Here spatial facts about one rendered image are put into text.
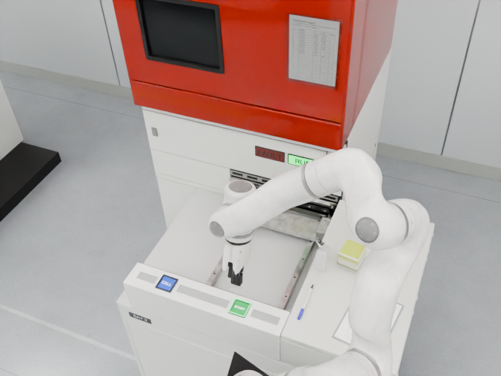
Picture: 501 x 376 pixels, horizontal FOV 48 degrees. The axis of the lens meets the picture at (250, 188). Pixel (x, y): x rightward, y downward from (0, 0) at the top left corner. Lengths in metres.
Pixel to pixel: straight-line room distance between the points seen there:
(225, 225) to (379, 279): 0.40
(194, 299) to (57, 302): 1.48
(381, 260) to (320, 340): 0.51
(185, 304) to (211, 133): 0.68
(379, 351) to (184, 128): 1.20
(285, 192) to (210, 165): 0.94
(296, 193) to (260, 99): 0.62
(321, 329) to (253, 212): 0.52
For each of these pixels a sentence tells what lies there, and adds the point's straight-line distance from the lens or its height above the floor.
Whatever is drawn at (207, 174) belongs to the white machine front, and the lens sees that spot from 2.31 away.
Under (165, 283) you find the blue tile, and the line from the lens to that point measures 1.88.
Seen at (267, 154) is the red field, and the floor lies 1.10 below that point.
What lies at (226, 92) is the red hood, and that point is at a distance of 1.94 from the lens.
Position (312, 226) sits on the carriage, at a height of 0.88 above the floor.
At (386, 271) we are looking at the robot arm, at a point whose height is 1.45.
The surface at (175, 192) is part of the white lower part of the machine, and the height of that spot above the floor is 0.75.
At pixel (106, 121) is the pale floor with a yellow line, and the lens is 4.32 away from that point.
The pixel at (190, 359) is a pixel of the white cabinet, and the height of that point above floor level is 0.61.
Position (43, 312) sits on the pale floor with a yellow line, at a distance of 3.20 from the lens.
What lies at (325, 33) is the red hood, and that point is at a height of 1.64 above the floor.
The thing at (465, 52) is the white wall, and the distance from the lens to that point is 3.38.
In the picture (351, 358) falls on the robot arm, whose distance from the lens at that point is 1.37.
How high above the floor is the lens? 2.43
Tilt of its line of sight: 43 degrees down
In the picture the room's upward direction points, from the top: 3 degrees counter-clockwise
